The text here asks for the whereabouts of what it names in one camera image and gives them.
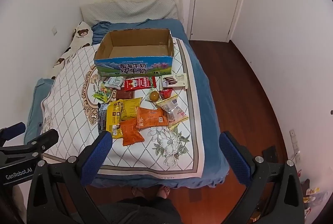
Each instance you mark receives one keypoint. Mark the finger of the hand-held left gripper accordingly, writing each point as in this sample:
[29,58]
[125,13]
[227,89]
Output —
[45,139]
[14,128]

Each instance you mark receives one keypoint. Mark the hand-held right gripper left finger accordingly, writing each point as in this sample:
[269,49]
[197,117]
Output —
[95,159]

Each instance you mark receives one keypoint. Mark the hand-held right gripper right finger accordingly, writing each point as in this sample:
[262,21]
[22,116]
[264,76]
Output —
[234,159]

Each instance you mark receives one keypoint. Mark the brown snack packet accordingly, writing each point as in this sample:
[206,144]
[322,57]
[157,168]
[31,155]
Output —
[124,94]

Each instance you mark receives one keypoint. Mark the printed cardboard box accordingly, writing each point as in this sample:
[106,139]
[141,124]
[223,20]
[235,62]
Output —
[135,65]

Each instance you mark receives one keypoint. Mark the dark floor object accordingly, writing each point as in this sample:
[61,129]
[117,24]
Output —
[269,153]

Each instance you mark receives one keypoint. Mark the orange snack packet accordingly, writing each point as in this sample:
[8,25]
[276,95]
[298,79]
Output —
[153,117]
[131,133]

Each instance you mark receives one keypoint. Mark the yellow black snack packet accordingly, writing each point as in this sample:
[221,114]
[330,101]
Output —
[114,117]

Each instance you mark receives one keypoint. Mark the blue bed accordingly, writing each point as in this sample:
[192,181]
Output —
[208,114]

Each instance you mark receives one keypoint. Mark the green colourful candy bag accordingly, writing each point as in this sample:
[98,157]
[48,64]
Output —
[102,94]

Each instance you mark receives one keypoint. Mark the person's dark shorts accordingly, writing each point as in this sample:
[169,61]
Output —
[140,211]

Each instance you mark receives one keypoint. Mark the person's right foot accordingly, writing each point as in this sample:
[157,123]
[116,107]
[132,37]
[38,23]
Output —
[163,191]

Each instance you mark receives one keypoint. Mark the clear bread packet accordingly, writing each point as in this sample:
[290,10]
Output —
[173,110]

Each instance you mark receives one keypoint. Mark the white green snack packet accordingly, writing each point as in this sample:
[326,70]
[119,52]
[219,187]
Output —
[114,82]

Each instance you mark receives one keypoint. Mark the colourful packaging heap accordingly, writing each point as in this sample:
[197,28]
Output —
[309,195]

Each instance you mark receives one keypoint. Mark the braised egg packet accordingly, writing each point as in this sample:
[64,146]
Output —
[153,95]

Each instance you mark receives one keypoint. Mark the small red snack packet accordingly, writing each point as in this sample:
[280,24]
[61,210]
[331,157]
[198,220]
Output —
[166,94]

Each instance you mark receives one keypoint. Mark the white biscuit box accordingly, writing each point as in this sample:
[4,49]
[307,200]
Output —
[174,80]

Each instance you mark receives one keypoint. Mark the bear print pillow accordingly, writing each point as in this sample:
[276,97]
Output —
[78,36]

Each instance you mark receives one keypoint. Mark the white quilted pillow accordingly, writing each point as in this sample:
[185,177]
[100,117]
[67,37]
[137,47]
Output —
[130,8]

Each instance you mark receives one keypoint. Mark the white wall outlet strip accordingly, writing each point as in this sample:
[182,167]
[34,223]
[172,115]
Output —
[295,146]

